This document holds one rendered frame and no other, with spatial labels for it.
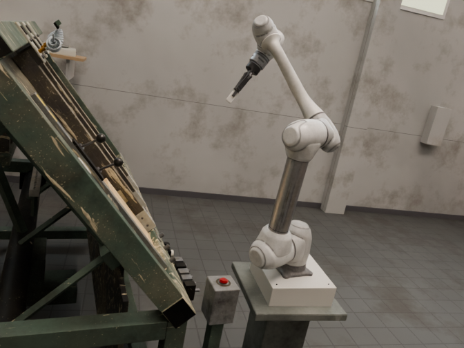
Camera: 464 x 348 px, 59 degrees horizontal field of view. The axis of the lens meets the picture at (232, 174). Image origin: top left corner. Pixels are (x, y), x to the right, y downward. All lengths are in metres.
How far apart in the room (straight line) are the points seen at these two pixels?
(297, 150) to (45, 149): 0.99
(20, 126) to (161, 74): 3.77
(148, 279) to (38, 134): 0.69
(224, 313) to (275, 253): 0.36
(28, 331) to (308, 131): 1.35
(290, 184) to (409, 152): 4.82
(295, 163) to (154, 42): 3.49
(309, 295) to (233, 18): 3.75
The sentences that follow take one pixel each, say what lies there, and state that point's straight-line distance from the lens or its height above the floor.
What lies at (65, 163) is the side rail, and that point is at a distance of 1.48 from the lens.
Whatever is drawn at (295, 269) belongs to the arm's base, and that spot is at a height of 0.90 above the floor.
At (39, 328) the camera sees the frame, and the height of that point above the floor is 0.79.
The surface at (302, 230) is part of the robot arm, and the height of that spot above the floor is 1.12.
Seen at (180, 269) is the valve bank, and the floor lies 0.76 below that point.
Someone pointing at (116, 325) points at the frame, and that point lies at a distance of 1.83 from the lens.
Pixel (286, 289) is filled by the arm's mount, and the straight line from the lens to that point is 2.14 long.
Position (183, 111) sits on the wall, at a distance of 5.20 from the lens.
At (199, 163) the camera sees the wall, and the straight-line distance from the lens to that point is 5.38.
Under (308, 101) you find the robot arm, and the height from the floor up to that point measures 1.75.
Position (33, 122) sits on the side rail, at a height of 1.59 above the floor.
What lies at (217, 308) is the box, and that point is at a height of 0.84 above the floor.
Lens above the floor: 1.91
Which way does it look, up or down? 16 degrees down
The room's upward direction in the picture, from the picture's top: 11 degrees clockwise
